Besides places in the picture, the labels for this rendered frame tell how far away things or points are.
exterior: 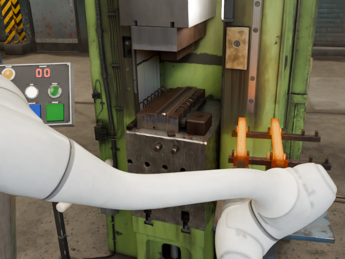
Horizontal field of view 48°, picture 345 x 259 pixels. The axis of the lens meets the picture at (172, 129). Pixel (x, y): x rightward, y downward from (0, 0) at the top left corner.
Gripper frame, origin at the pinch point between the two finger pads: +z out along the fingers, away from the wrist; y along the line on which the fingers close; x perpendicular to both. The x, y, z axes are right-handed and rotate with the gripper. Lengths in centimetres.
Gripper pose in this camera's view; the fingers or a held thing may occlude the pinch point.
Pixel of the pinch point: (240, 168)
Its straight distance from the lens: 117.6
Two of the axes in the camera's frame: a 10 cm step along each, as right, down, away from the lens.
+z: 1.8, -3.9, 9.1
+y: 9.8, 0.5, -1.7
